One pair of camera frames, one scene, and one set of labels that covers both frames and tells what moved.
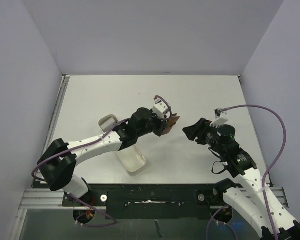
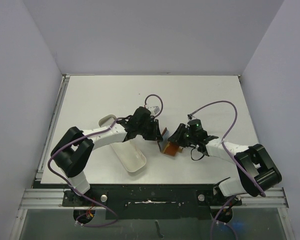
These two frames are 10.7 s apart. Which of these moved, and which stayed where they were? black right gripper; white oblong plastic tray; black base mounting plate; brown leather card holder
Moved: black right gripper; brown leather card holder
Stayed: black base mounting plate; white oblong plastic tray
